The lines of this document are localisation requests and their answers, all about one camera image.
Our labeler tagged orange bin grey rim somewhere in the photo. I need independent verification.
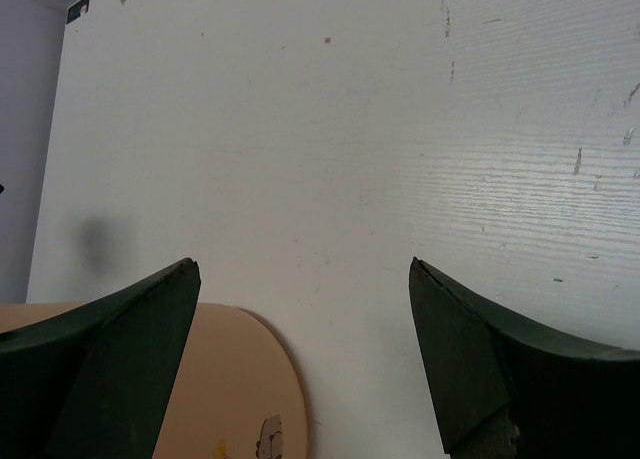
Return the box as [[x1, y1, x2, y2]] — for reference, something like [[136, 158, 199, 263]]
[[0, 301, 310, 459]]

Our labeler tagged left blue corner sticker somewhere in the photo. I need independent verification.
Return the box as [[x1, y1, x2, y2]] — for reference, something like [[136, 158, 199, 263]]
[[66, 0, 90, 24]]

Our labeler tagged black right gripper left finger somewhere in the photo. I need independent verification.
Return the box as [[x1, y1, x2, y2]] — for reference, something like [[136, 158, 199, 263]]
[[1, 258, 201, 458]]

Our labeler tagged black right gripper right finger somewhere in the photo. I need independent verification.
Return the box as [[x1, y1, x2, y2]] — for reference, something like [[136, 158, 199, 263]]
[[409, 259, 639, 458]]

